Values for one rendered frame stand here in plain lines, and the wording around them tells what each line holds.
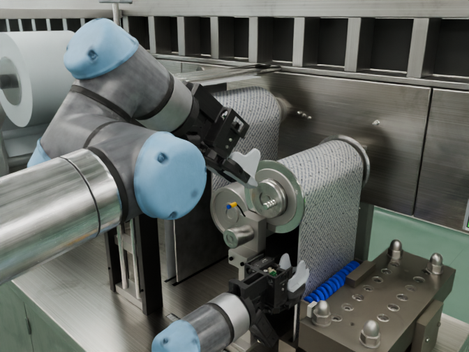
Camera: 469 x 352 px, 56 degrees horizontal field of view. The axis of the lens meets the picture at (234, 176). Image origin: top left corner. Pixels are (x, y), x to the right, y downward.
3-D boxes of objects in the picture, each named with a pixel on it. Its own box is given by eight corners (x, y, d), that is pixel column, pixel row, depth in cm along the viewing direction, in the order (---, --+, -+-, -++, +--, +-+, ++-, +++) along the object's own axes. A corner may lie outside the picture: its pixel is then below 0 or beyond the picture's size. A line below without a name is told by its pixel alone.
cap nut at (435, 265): (423, 270, 101) (426, 253, 100) (429, 264, 104) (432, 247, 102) (440, 276, 99) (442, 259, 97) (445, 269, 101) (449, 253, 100)
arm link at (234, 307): (234, 353, 71) (199, 330, 76) (252, 339, 74) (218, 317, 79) (234, 314, 68) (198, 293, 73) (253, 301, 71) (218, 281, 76)
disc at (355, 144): (310, 186, 111) (315, 129, 105) (312, 186, 111) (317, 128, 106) (365, 204, 101) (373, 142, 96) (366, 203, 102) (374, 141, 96)
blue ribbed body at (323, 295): (299, 310, 91) (300, 295, 90) (351, 268, 106) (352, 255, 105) (313, 317, 89) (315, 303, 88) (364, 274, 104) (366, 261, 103)
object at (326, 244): (294, 306, 91) (299, 225, 84) (351, 262, 107) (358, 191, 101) (296, 307, 90) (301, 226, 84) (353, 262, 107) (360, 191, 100)
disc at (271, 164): (243, 219, 93) (244, 152, 88) (244, 218, 93) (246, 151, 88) (301, 244, 84) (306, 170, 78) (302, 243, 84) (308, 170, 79)
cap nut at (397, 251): (384, 255, 107) (386, 239, 106) (390, 250, 110) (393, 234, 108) (398, 261, 105) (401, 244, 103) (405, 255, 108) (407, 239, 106)
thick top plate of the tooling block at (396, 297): (297, 346, 87) (299, 320, 85) (386, 266, 114) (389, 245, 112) (373, 390, 76) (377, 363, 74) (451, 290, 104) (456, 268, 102)
